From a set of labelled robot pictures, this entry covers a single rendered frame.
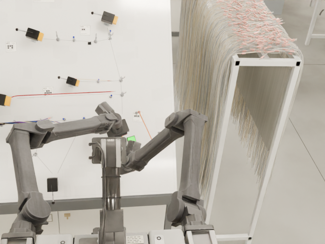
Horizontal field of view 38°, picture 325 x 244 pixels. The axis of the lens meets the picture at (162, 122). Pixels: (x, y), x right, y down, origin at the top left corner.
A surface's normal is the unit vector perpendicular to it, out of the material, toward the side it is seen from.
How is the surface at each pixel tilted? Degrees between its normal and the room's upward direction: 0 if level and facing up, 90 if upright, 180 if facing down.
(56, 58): 52
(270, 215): 0
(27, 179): 25
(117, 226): 44
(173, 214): 63
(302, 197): 0
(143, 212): 90
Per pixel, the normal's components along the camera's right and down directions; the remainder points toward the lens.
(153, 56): 0.16, -0.04
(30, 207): 0.53, -0.72
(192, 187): 0.51, -0.43
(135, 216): 0.15, 0.59
